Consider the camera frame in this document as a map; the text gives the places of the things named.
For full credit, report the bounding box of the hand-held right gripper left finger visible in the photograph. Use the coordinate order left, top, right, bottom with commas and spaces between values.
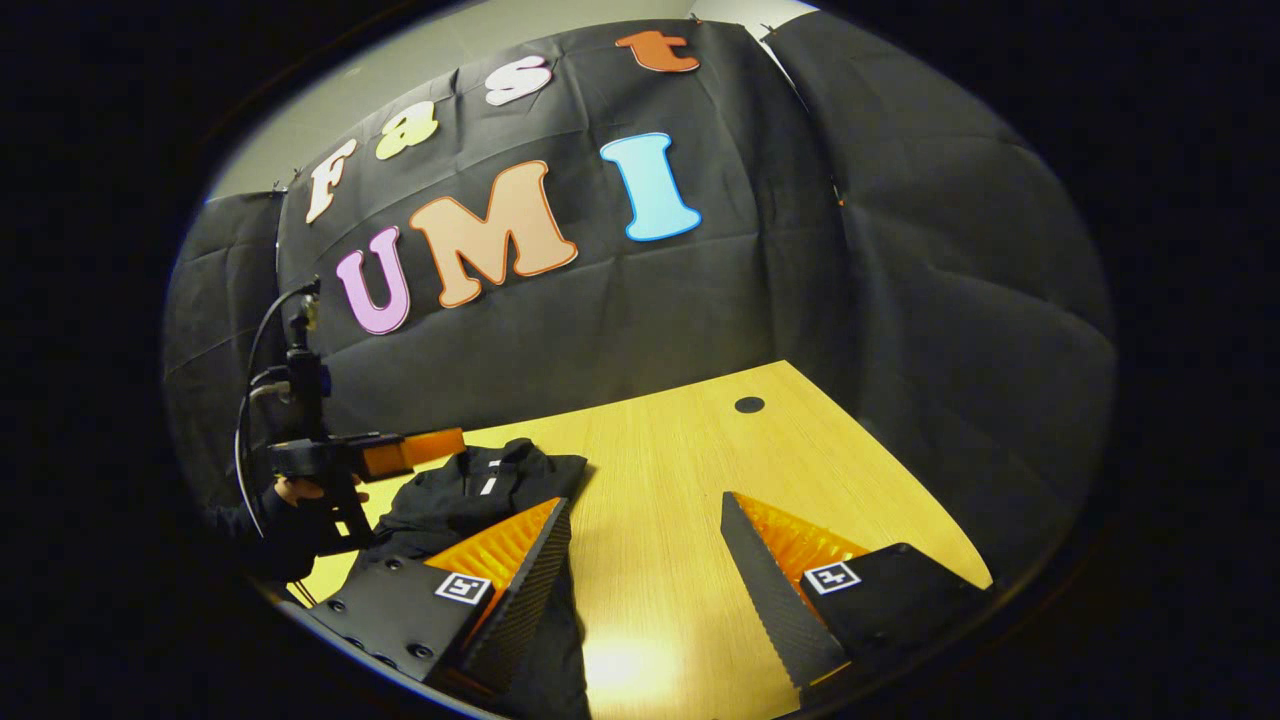
303, 497, 574, 701

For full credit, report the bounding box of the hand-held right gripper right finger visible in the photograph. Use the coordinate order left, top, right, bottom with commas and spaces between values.
720, 490, 993, 693

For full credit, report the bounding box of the black buttoned jacket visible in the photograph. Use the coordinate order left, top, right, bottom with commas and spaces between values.
363, 437, 593, 720

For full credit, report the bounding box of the black backdrop cloth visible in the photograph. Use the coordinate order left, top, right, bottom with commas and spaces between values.
163, 12, 1118, 586

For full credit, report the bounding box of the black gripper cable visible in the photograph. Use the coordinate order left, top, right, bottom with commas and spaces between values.
234, 282, 323, 541

